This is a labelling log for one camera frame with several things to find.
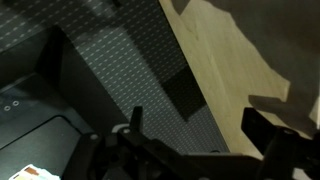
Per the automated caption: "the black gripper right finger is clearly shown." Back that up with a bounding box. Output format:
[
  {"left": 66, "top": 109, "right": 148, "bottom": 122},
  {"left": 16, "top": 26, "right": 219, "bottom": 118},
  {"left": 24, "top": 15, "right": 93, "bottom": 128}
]
[{"left": 241, "top": 107, "right": 286, "bottom": 156}]

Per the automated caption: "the white tag on cabinet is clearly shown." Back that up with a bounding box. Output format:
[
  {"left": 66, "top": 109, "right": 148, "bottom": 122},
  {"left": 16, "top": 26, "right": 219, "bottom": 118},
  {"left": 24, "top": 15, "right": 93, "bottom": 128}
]
[{"left": 8, "top": 164, "right": 56, "bottom": 180}]

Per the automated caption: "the black cube cabinet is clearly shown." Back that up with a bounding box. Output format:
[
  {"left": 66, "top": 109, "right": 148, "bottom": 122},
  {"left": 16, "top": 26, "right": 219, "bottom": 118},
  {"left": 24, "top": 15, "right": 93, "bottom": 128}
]
[{"left": 0, "top": 26, "right": 128, "bottom": 180}]

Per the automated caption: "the far top wooden drawer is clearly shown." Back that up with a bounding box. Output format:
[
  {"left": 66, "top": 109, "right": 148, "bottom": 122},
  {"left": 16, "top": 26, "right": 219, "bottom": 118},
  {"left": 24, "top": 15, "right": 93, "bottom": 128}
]
[{"left": 158, "top": 0, "right": 320, "bottom": 180}]

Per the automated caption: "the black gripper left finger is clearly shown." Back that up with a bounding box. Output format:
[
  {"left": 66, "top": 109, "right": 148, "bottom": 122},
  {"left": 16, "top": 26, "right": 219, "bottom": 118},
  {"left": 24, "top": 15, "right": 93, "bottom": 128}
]
[{"left": 130, "top": 106, "right": 143, "bottom": 132}]

